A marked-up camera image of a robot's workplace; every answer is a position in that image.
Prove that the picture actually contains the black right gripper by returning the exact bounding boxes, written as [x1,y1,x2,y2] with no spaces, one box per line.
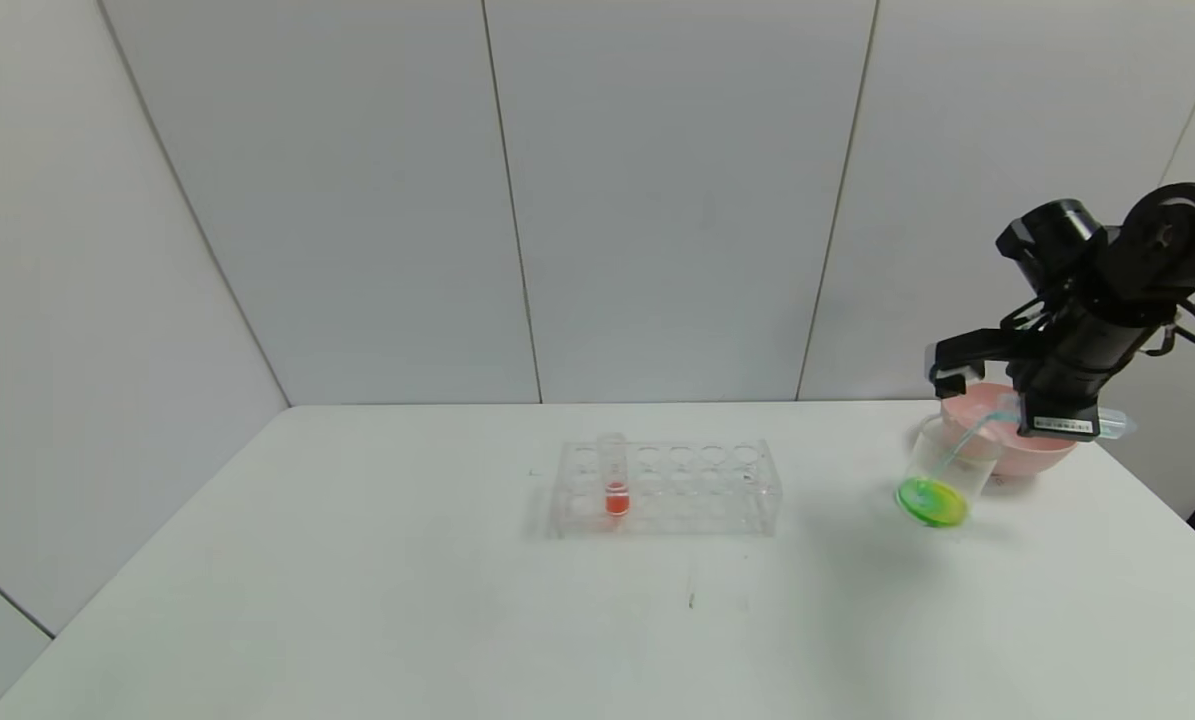
[1006,316,1148,443]

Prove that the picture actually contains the test tube with blue pigment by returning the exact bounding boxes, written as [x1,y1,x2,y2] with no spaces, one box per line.
[995,395,1136,441]

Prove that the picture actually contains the clear plastic beaker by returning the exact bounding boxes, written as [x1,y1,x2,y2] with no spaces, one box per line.
[895,415,998,529]

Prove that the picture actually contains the clear plastic test tube rack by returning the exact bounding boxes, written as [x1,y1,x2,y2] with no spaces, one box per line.
[552,437,781,538]

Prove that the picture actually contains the test tube with red pigment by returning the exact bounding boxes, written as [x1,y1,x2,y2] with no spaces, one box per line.
[598,433,631,517]

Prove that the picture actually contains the pink bowl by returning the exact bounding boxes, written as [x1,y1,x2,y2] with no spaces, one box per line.
[940,382,1078,478]

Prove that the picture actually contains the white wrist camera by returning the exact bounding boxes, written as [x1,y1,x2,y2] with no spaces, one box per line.
[925,328,1018,399]

